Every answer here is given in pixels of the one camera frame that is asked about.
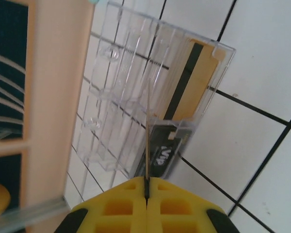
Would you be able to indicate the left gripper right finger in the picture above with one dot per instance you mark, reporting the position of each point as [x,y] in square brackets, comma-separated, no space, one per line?
[174,216]

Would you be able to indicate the aluminium frame post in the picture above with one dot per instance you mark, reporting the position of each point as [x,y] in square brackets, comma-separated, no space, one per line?
[38,206]

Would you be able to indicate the black VIP card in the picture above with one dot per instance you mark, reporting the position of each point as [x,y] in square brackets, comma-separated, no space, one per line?
[169,150]

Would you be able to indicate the gold card with black stripe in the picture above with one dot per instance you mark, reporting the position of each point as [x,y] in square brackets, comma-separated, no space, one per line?
[201,77]

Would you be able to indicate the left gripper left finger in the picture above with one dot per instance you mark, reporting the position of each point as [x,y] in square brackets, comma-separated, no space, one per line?
[126,216]

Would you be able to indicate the clear acrylic card organizer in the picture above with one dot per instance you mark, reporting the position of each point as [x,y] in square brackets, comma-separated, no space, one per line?
[116,97]

